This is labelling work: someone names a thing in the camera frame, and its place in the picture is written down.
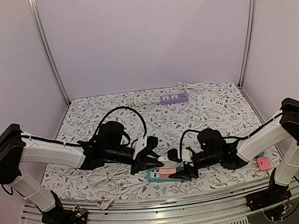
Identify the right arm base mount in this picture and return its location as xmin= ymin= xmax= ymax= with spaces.
xmin=245 ymin=168 xmax=292 ymax=221

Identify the right aluminium frame post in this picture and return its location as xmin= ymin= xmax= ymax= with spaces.
xmin=237 ymin=0 xmax=257 ymax=89

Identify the white plug adapter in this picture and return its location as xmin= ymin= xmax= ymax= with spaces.
xmin=157 ymin=156 xmax=177 ymax=168

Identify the purple power strip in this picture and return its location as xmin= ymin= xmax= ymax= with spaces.
xmin=160 ymin=93 xmax=189 ymax=105

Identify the teal strip white cable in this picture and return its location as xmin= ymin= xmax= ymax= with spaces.
xmin=84 ymin=165 xmax=152 ymax=212

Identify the teal power strip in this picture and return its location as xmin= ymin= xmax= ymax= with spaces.
xmin=147 ymin=168 xmax=181 ymax=183

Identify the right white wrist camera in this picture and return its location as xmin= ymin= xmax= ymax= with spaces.
xmin=167 ymin=148 xmax=195 ymax=163

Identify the pink cube socket adapter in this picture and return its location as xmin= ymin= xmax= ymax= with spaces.
xmin=159 ymin=168 xmax=177 ymax=180

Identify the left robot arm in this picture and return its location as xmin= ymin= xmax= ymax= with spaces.
xmin=0 ymin=121 xmax=164 ymax=224

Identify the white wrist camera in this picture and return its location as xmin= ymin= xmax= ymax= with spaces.
xmin=167 ymin=148 xmax=195 ymax=163
xmin=133 ymin=136 xmax=159 ymax=159

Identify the pink plug adapter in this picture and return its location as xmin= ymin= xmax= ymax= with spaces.
xmin=256 ymin=156 xmax=272 ymax=172

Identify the aluminium front rail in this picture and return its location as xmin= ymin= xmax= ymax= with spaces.
xmin=13 ymin=175 xmax=299 ymax=224

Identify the aluminium frame post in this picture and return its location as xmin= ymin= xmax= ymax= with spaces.
xmin=28 ymin=0 xmax=71 ymax=106
xmin=237 ymin=0 xmax=257 ymax=89

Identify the white power strip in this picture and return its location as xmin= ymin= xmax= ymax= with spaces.
xmin=197 ymin=94 xmax=225 ymax=110

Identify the left aluminium frame post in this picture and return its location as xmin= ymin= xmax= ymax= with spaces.
xmin=28 ymin=0 xmax=71 ymax=106

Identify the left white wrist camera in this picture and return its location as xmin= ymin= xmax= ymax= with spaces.
xmin=133 ymin=136 xmax=159 ymax=159

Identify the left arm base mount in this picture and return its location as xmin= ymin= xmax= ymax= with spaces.
xmin=41 ymin=191 xmax=88 ymax=224

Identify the floral patterned table mat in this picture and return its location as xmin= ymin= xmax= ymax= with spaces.
xmin=41 ymin=82 xmax=270 ymax=201

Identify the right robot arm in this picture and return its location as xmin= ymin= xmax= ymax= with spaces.
xmin=168 ymin=98 xmax=299 ymax=204

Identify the purple strip white cable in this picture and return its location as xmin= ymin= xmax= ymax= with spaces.
xmin=126 ymin=93 xmax=163 ymax=110

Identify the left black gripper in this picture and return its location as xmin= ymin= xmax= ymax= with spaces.
xmin=104 ymin=141 xmax=164 ymax=178

